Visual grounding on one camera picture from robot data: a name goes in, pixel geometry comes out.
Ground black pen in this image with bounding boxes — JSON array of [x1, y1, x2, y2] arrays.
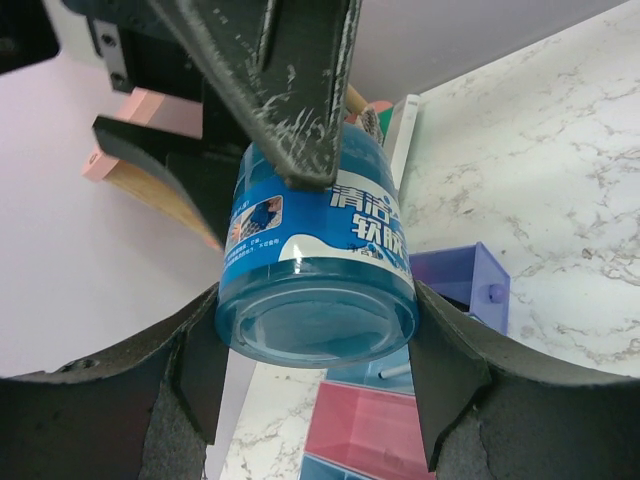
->
[[378, 363, 411, 380]]

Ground blue drawer bin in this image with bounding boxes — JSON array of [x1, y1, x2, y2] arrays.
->
[[299, 348, 415, 479]]

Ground blue round tape dispenser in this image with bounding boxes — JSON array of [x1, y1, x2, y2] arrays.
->
[[215, 125, 419, 369]]

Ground pink drawer bin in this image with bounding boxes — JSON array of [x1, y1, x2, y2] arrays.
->
[[304, 382, 435, 480]]

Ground pink three-tier shelf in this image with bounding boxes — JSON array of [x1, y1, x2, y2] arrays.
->
[[81, 84, 396, 251]]

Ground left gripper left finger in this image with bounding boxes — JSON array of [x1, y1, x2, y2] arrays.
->
[[1, 286, 228, 479]]

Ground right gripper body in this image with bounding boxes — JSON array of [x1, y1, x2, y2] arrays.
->
[[64, 0, 203, 100]]

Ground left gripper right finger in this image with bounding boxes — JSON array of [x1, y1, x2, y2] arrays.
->
[[409, 283, 639, 479]]

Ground purple drawer bin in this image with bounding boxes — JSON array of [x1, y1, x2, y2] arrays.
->
[[410, 242, 511, 335]]

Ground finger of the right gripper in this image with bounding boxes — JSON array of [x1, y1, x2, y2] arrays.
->
[[93, 116, 249, 249], [150, 0, 361, 191]]

